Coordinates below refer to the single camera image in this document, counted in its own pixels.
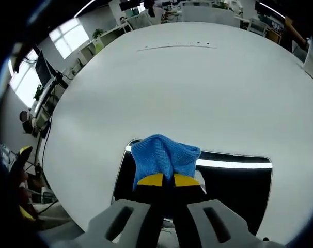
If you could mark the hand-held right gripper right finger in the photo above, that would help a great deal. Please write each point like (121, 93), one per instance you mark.
(210, 222)

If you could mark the black computer monitor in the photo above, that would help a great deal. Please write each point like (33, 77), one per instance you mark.
(43, 68)

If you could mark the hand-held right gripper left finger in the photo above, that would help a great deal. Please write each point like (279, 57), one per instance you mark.
(125, 219)

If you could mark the grey office chair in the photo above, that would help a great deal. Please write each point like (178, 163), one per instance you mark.
(257, 25)

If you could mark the blue cleaning cloth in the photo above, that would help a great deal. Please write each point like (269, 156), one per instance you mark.
(161, 156)

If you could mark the green potted plant by window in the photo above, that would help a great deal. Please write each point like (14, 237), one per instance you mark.
(38, 92)

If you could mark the person's left hand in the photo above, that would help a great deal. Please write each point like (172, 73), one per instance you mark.
(27, 186)

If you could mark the green potted plant on shelf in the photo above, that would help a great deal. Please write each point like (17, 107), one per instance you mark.
(98, 33)

